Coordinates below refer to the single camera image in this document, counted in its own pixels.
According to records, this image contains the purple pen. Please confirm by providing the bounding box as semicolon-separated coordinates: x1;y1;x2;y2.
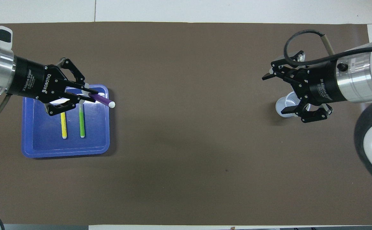
88;93;116;108

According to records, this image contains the brown table mat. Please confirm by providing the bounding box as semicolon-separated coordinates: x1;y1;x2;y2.
0;22;372;226

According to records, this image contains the blue plastic tray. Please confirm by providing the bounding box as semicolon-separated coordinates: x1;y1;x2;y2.
21;84;110;158

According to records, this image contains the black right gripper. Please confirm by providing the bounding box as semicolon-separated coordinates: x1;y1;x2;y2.
262;51;346;123

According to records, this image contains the translucent plastic cup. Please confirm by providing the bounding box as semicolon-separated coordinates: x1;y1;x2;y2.
275;92;304;118

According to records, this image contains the yellow pen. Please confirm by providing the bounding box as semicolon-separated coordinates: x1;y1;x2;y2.
60;112;67;139

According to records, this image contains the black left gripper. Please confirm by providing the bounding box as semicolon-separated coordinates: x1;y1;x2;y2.
12;56;95;116

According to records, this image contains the green pen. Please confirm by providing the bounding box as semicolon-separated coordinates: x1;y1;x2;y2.
79;104;86;138

